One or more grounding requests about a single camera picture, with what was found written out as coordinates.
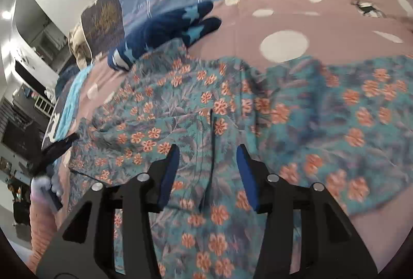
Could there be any navy star-print garment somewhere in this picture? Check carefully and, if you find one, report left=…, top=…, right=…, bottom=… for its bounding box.
left=107, top=1, right=222, bottom=71

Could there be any white arched shelf unit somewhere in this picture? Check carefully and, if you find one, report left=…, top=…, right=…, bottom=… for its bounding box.
left=11, top=0, right=67, bottom=91

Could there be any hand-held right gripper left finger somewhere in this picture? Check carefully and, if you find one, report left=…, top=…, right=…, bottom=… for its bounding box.
left=35, top=144, right=180, bottom=279

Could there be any pink dotted deer blanket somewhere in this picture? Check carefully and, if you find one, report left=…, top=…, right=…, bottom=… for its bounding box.
left=29, top=0, right=413, bottom=273

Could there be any teal floral garment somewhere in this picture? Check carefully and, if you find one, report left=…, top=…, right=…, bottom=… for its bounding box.
left=63, top=40, right=413, bottom=279

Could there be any person's left forearm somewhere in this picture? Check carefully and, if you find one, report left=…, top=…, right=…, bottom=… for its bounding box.
left=29, top=197, right=67, bottom=267

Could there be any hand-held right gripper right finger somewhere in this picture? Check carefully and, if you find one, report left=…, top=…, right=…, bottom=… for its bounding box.
left=236, top=144, right=378, bottom=279

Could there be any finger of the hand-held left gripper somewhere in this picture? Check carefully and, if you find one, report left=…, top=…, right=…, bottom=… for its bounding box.
left=29, top=133, right=80, bottom=176

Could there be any teal fuzzy blanket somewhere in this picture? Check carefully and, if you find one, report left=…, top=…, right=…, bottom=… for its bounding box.
left=55, top=68, right=92, bottom=141

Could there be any beige cloth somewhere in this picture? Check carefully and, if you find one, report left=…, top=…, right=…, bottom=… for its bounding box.
left=68, top=24, right=92, bottom=70

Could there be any dark slatted cabinet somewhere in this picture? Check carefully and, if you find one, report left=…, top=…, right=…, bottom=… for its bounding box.
left=0, top=95, right=49, bottom=170

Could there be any dark tree-print pillow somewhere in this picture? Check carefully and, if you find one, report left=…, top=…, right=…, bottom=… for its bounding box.
left=81, top=0, right=125, bottom=57

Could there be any person's left hand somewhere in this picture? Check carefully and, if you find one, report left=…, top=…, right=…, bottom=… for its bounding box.
left=30, top=174, right=63, bottom=210

